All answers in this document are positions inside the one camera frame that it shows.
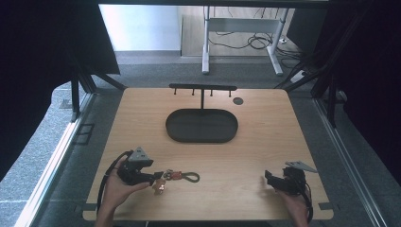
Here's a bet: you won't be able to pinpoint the white desk frame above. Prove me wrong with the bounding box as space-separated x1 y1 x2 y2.
201 5 289 77

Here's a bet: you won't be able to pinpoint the black floor cables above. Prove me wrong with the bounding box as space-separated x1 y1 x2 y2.
207 29 305 69

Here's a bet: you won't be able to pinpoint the black metal stand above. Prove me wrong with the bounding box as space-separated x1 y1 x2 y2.
69 61 128 123
273 12 360 129

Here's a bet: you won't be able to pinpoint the person's right hand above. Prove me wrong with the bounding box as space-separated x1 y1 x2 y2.
278 188 312 219

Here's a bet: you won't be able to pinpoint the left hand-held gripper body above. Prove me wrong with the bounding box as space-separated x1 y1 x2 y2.
116 146 155 186

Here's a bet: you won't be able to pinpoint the person's left hand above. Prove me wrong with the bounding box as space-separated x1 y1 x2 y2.
100 167 152 215

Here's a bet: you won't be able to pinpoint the keychain with olive strap loop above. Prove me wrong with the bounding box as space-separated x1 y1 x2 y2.
152 168 201 195

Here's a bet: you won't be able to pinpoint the aluminium frame rail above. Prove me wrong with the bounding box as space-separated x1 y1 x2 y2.
13 92 97 227
313 96 388 227

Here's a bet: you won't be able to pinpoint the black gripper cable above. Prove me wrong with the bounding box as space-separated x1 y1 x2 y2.
96 149 134 213
302 182 315 223

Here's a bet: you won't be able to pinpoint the black curtain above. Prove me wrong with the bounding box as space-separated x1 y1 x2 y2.
285 0 401 187
0 0 121 183

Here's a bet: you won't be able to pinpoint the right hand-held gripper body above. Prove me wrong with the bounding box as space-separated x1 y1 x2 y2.
280 160 319 197

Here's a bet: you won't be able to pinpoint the black key rack with tray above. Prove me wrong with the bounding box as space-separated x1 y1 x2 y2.
165 82 239 144

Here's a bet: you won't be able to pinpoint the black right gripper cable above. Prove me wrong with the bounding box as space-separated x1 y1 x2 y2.
302 182 315 223

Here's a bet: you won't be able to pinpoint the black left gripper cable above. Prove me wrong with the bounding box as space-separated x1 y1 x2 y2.
96 149 134 213

